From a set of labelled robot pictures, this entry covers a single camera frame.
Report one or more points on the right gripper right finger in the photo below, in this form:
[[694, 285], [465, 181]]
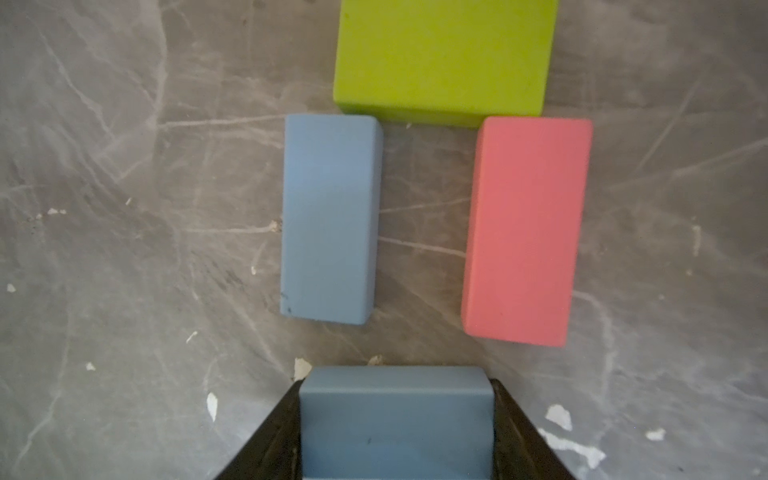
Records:
[[520, 452]]

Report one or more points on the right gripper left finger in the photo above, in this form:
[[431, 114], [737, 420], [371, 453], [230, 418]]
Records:
[[274, 451]]

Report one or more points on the light blue block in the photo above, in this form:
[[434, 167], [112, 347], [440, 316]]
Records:
[[397, 422], [330, 217]]

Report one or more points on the pink block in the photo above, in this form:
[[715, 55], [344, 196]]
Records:
[[526, 208]]

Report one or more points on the green block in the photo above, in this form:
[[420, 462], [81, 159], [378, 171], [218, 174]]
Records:
[[451, 63]]

